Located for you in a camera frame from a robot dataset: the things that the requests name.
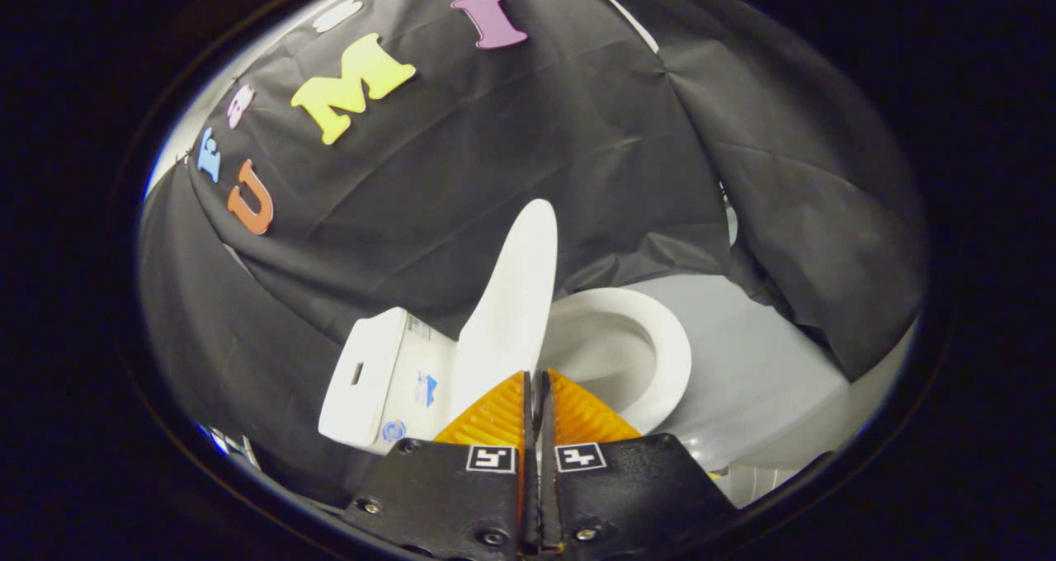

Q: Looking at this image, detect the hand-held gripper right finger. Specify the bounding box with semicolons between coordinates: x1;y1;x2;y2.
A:
535;369;739;555

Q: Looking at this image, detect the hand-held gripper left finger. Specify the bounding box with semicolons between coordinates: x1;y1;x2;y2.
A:
342;370;533;558

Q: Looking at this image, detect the white toilet lid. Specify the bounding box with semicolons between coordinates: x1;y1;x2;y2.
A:
450;199;559;422

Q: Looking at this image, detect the white toilet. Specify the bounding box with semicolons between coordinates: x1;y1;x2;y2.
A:
318;287;694;455

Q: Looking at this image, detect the black backdrop cloth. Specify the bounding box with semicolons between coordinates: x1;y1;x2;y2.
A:
136;0;929;504

